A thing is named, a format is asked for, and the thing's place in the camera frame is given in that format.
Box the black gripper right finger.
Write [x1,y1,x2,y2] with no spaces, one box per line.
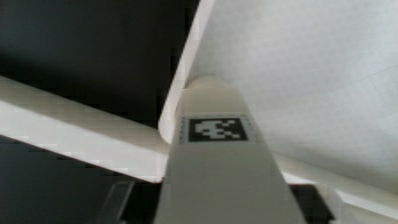
[290,184,335,224]

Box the white desk leg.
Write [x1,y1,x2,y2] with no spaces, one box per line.
[154,76,306,224]

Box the white desk top tray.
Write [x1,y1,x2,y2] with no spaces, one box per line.
[159,0,398,193]

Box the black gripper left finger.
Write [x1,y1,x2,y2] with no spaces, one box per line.
[95,181,161,224]

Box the white U-shaped boundary fence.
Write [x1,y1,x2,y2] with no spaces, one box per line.
[0,75,398,224]

